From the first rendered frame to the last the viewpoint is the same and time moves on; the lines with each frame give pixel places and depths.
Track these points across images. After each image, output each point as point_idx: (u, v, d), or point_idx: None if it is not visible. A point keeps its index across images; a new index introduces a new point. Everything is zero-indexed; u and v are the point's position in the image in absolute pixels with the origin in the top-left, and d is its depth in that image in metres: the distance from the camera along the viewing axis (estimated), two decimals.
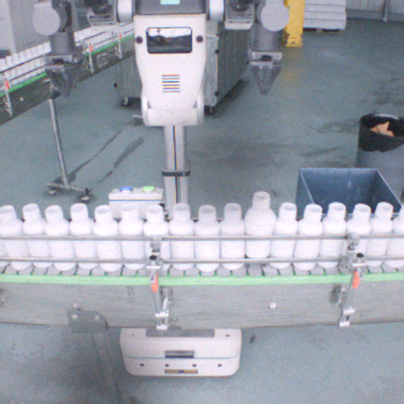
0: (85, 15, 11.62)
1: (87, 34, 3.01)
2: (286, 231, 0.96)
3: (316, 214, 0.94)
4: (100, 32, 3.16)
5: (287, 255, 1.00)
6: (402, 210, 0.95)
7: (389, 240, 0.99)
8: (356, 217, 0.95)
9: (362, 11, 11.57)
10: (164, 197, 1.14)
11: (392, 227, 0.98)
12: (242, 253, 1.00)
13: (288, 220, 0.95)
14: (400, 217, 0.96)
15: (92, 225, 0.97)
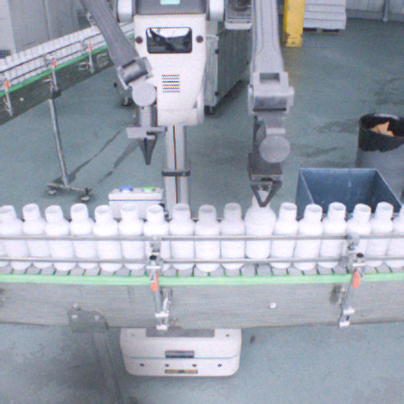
0: (85, 15, 11.62)
1: (87, 34, 3.01)
2: (286, 231, 0.96)
3: (316, 214, 0.94)
4: (100, 32, 3.16)
5: (287, 255, 1.00)
6: (402, 210, 0.95)
7: (389, 240, 0.99)
8: (356, 217, 0.95)
9: (362, 11, 11.57)
10: (164, 197, 1.14)
11: (392, 227, 0.98)
12: (242, 253, 1.00)
13: (288, 220, 0.95)
14: (400, 217, 0.96)
15: (92, 225, 0.97)
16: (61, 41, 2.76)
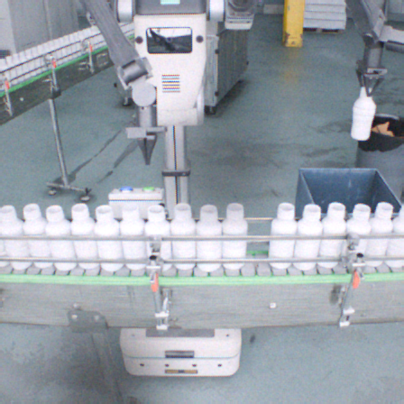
0: (85, 15, 11.62)
1: (87, 34, 3.01)
2: (285, 232, 0.96)
3: (314, 214, 0.94)
4: (100, 32, 3.16)
5: (288, 255, 1.00)
6: (402, 210, 0.95)
7: (389, 240, 0.99)
8: (356, 217, 0.95)
9: None
10: (164, 197, 1.14)
11: (392, 227, 0.98)
12: (243, 253, 1.00)
13: (287, 221, 0.95)
14: (400, 217, 0.96)
15: (93, 225, 0.97)
16: (61, 41, 2.76)
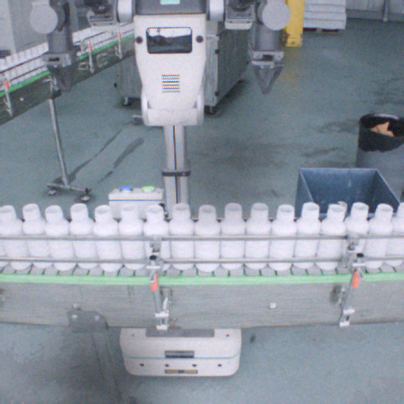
0: (85, 15, 11.62)
1: (87, 34, 3.01)
2: (258, 232, 0.96)
3: (288, 214, 0.94)
4: (100, 32, 3.16)
5: (261, 256, 1.00)
6: (378, 210, 0.95)
7: (365, 241, 0.99)
8: (330, 217, 0.95)
9: (362, 11, 11.57)
10: (164, 197, 1.14)
11: (368, 227, 0.98)
12: (242, 252, 1.00)
13: (260, 221, 0.95)
14: (376, 217, 0.96)
15: (92, 225, 0.97)
16: None
